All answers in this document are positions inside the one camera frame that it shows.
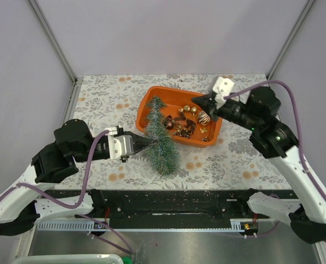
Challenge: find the large gold striped bauble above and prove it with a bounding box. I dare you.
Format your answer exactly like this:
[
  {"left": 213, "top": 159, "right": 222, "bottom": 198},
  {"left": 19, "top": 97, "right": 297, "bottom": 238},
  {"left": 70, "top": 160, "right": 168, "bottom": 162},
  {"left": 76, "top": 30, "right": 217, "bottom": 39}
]
[{"left": 197, "top": 111, "right": 211, "bottom": 126}]

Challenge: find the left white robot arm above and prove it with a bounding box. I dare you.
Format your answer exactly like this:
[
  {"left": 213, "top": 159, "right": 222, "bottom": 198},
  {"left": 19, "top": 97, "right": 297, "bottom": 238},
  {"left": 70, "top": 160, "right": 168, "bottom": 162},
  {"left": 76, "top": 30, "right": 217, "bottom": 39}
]
[{"left": 0, "top": 119, "right": 157, "bottom": 237}]

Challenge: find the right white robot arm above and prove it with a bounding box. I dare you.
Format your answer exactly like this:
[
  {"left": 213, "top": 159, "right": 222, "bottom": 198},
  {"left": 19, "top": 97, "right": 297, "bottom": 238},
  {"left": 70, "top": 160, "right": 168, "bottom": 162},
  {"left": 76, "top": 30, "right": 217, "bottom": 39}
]
[{"left": 191, "top": 86, "right": 326, "bottom": 244}]

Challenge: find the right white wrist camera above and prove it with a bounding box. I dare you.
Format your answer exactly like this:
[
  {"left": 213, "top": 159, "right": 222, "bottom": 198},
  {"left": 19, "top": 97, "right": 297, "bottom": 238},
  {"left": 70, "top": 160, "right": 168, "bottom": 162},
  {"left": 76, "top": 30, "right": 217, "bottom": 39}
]
[{"left": 212, "top": 76, "right": 235, "bottom": 109}]

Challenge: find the brown ribbon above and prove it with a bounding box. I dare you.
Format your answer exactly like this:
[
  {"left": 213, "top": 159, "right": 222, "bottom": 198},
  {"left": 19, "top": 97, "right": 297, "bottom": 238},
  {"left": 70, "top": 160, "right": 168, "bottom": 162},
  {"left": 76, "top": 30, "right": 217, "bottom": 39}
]
[{"left": 163, "top": 108, "right": 197, "bottom": 139}]

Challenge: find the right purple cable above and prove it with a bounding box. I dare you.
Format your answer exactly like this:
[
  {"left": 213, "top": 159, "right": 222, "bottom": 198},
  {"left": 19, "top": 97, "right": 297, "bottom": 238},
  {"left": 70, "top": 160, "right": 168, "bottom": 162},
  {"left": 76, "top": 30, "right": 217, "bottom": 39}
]
[{"left": 217, "top": 80, "right": 326, "bottom": 247}]

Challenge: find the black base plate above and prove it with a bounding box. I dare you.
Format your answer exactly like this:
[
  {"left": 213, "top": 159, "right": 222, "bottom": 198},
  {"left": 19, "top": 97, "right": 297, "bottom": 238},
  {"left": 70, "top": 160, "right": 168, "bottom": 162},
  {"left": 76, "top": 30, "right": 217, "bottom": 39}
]
[{"left": 50, "top": 189, "right": 270, "bottom": 229}]

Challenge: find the aluminium frame rail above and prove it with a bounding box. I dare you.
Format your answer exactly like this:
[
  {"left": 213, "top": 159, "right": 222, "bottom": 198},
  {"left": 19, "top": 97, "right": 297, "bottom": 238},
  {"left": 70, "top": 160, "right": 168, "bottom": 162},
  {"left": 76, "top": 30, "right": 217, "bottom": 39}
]
[{"left": 28, "top": 0, "right": 78, "bottom": 83}]

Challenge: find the white plastic bin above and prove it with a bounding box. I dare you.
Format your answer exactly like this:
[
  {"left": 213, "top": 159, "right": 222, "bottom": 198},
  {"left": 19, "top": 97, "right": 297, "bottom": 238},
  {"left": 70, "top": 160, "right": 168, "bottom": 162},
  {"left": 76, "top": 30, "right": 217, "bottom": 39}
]
[{"left": 12, "top": 254, "right": 123, "bottom": 264}]

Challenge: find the white slotted cable duct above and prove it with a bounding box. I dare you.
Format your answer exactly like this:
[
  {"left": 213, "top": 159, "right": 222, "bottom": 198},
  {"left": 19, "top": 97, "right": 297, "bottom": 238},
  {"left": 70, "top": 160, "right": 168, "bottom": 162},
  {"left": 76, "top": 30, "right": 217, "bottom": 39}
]
[{"left": 37, "top": 220, "right": 105, "bottom": 232}]

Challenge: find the small gold bauble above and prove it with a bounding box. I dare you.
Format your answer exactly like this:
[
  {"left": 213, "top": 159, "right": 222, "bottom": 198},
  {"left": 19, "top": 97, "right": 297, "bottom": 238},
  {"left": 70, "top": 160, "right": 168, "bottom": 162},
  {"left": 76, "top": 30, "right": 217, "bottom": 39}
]
[
  {"left": 183, "top": 105, "right": 191, "bottom": 112},
  {"left": 189, "top": 107, "right": 198, "bottom": 116}
]

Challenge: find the purple cable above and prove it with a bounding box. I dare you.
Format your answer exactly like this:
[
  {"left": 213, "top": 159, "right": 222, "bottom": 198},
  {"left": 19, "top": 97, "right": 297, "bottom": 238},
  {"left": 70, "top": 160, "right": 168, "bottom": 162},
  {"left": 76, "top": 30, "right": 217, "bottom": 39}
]
[
  {"left": 0, "top": 130, "right": 135, "bottom": 255},
  {"left": 217, "top": 80, "right": 326, "bottom": 247}
]

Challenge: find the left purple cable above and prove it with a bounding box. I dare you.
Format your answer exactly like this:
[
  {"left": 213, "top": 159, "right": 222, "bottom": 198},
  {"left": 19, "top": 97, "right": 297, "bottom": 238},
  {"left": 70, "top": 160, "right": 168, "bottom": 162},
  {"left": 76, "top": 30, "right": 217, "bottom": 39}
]
[{"left": 0, "top": 130, "right": 135, "bottom": 255}]

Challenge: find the orange plastic tray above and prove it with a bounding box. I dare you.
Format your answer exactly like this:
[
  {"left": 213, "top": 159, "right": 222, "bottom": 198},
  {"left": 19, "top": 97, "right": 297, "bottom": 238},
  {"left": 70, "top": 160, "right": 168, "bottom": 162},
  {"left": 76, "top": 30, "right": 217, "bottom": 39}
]
[{"left": 135, "top": 86, "right": 222, "bottom": 148}]

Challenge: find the floral patterned table mat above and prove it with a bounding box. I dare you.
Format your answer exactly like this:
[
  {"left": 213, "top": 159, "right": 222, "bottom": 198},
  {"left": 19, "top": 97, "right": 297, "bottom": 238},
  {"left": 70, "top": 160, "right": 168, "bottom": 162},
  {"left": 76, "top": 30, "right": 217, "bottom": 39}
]
[{"left": 73, "top": 74, "right": 290, "bottom": 190}]

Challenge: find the small frosted christmas tree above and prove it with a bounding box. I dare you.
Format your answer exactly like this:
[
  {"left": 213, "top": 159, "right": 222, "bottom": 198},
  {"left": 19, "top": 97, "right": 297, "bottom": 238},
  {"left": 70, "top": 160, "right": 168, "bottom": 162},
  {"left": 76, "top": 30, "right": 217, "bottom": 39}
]
[{"left": 145, "top": 96, "right": 180, "bottom": 176}]

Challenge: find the green object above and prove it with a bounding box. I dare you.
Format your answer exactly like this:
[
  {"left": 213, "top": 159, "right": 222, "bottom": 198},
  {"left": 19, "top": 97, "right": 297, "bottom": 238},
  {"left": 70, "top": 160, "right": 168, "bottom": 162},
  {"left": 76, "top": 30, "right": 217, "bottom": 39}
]
[{"left": 122, "top": 257, "right": 133, "bottom": 264}]

